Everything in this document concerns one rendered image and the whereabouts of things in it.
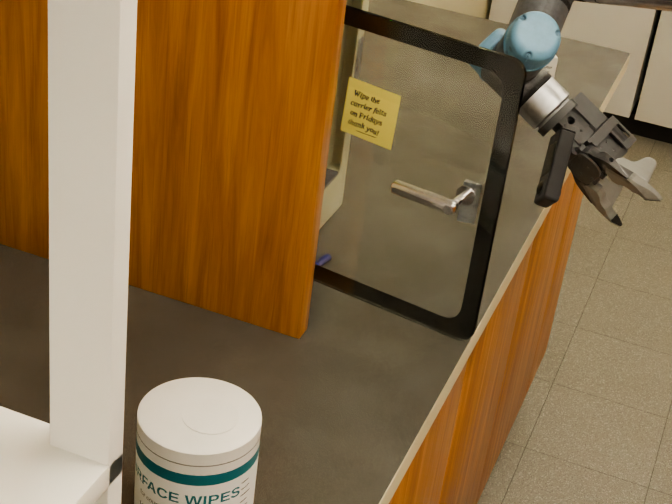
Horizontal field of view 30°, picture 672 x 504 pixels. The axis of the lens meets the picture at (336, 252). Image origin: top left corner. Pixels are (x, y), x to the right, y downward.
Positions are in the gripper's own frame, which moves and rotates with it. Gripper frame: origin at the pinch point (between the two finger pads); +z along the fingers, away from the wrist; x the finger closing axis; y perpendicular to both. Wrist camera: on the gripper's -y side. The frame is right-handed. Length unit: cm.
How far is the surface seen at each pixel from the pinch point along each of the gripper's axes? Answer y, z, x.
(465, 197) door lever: -29.5, -20.4, -27.8
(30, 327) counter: -77, -48, -3
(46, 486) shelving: -89, -26, -89
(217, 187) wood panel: -48, -44, -13
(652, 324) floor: 65, 44, 165
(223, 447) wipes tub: -74, -19, -44
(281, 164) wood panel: -41, -40, -20
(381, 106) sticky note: -28, -36, -26
